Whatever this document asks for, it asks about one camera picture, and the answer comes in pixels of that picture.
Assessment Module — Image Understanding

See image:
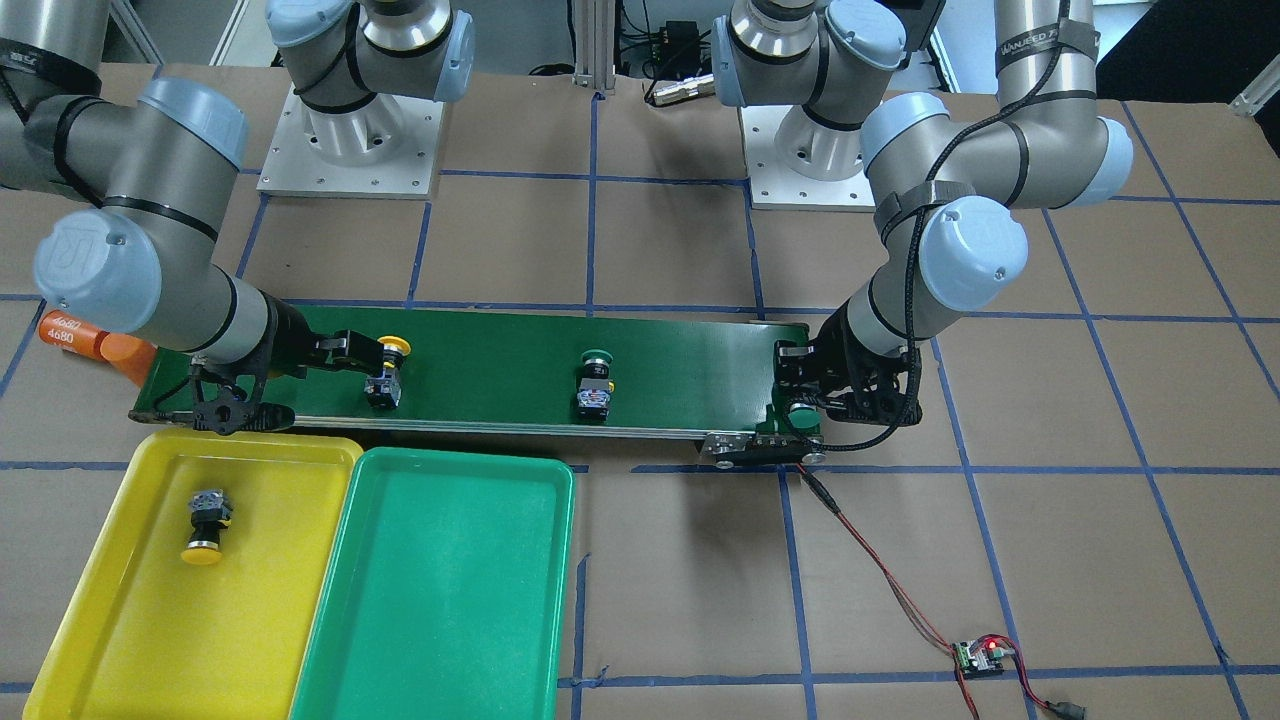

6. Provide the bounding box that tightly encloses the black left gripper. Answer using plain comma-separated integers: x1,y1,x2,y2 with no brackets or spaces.
774,305,922,427

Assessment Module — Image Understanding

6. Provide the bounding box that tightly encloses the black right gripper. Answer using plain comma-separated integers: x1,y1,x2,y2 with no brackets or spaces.
189,290,384,436

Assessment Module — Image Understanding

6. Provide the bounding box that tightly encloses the green push button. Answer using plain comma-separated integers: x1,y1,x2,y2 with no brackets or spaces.
575,348,614,421
785,398,822,436

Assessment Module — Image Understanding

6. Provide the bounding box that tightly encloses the yellow push button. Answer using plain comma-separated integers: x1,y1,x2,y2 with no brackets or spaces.
180,489,234,566
364,334,412,409

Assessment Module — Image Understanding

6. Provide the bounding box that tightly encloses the plain orange cylinder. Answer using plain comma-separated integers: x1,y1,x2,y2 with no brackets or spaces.
100,332,157,388

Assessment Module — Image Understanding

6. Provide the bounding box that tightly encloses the orange cylinder marked 4680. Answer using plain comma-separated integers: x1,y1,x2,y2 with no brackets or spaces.
37,310,109,363

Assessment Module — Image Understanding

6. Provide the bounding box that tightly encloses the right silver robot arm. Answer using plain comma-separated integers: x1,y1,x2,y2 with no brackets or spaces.
3,1,476,436

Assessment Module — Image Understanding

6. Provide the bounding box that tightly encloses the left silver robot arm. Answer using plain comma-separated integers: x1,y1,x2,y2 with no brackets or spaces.
710,1,1134,427

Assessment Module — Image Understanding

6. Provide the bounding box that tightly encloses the green conveyor belt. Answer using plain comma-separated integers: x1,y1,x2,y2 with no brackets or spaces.
128,299,829,471

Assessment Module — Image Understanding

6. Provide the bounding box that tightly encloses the green plastic tray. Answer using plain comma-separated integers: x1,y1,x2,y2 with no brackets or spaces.
291,447,575,719

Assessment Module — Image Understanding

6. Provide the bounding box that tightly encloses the yellow plastic tray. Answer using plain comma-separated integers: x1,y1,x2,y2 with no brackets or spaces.
23,429,362,719

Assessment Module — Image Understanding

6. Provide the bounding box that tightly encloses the small motor controller board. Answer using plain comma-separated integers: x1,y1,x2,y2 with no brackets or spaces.
951,635,1018,680

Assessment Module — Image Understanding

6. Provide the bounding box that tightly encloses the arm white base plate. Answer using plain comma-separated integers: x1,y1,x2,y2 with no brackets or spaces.
257,94,448,200
740,105,876,213

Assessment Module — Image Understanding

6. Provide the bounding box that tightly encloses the red black controller cable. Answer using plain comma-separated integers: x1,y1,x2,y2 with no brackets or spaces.
797,462,1089,720

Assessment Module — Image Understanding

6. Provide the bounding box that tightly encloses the aluminium frame post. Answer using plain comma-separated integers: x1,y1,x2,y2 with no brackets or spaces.
570,0,618,96

